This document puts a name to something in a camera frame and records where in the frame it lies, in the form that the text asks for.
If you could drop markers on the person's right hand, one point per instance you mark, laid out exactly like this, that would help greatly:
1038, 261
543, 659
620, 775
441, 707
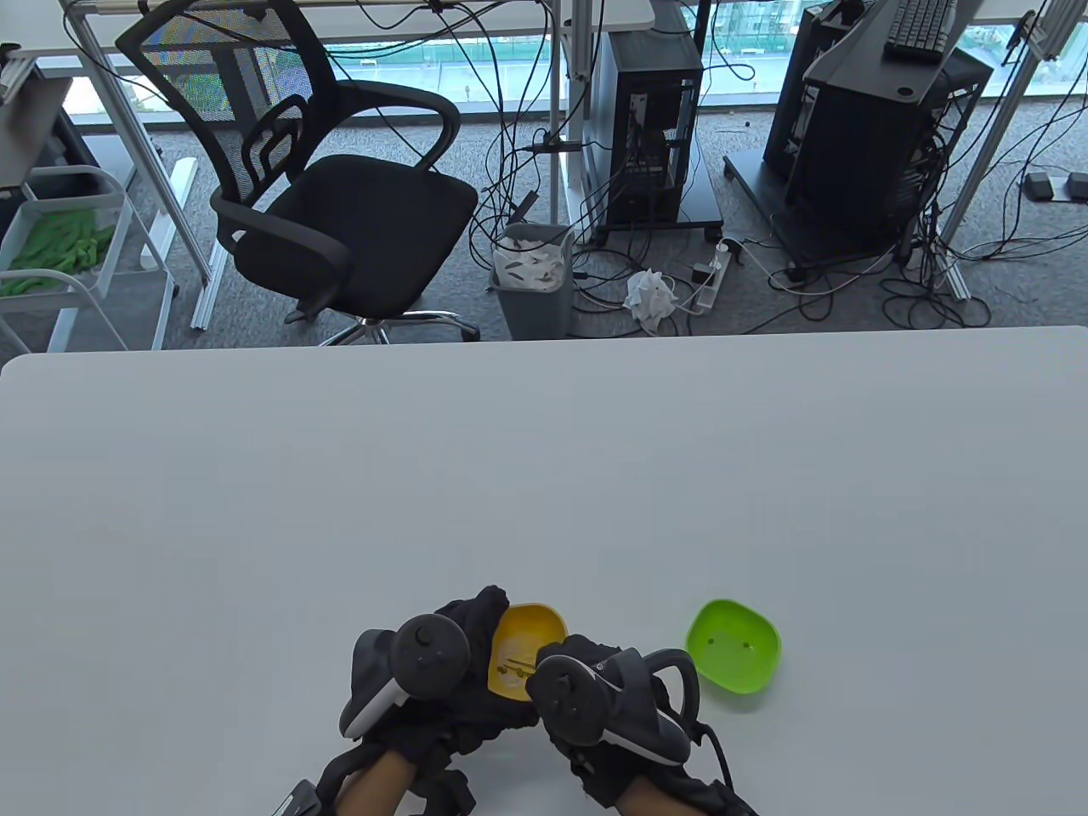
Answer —
586, 654

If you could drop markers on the person's left hand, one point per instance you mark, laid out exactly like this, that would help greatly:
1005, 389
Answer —
463, 722

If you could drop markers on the person's right fingers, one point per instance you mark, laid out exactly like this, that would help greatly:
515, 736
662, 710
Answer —
578, 650

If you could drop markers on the person's left fingers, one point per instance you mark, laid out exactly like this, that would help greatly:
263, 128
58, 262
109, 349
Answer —
476, 616

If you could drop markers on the yellow plastic bowl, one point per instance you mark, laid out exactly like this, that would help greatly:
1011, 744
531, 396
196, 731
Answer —
527, 646

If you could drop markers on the person's left forearm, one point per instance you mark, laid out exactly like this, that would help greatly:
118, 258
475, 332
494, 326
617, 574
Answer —
378, 786

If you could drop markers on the person's right forearm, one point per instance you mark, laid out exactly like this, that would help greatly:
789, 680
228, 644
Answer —
650, 803

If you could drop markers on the black right glove controller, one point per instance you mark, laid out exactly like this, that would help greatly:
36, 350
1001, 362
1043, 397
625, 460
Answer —
578, 697

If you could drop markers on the black glove controller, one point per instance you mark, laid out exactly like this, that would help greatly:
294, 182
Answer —
425, 654
578, 697

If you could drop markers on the black left glove controller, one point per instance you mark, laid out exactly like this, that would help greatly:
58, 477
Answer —
425, 654

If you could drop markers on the green plastic bowl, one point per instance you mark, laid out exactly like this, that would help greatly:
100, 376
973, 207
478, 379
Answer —
733, 648

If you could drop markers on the grey trash bin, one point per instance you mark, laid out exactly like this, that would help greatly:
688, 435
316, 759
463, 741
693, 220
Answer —
531, 293

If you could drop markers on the crumpled white paper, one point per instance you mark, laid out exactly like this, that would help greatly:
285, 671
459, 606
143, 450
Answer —
650, 296

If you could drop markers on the white power strip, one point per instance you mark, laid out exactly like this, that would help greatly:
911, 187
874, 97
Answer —
712, 276

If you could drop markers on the black mesh office chair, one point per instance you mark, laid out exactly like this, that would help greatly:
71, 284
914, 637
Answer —
357, 212

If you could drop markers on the white utility cart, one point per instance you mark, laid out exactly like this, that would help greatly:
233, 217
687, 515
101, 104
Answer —
102, 280

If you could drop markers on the black computer tower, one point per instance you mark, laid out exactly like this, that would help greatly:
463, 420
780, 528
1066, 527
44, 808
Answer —
646, 127
799, 93

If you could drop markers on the pile of green items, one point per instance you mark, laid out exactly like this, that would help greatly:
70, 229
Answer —
51, 246

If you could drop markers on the black wheeled equipment desk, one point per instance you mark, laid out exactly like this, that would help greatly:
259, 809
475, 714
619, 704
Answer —
875, 161

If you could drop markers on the black foot pedal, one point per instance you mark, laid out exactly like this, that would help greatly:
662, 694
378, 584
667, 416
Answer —
1076, 187
1037, 185

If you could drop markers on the black keyboard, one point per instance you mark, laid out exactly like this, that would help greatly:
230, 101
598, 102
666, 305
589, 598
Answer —
920, 30

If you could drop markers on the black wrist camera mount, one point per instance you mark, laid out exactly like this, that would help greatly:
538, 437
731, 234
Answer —
302, 799

